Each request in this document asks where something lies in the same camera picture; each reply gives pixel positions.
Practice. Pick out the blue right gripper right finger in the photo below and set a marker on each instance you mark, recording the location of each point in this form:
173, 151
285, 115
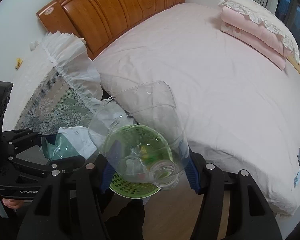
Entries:
192, 174

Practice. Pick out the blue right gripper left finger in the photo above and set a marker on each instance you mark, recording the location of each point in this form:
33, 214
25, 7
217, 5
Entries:
107, 175

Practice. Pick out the teal white plastic bag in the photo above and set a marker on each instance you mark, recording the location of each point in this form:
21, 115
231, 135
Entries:
68, 142

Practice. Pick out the clear crushed plastic bottle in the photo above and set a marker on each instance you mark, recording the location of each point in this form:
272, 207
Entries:
151, 104

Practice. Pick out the green yellow wrapper scrap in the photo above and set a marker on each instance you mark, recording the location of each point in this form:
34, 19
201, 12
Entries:
19, 62

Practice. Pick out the green plastic trash basket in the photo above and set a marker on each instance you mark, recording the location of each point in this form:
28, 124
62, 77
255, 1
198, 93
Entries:
140, 154

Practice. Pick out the person's left hand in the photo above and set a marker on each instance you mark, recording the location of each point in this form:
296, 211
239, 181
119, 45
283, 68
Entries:
12, 203

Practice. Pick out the pink bed sheet mattress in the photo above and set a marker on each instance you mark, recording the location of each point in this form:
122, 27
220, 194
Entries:
239, 109

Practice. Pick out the folded pink blanket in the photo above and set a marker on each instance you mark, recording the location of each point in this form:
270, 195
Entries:
255, 35

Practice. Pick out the wooden bed headboard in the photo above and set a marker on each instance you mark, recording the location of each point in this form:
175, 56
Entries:
99, 22

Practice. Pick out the white ruffled pillow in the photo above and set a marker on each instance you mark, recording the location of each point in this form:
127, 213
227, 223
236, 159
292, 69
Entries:
260, 15

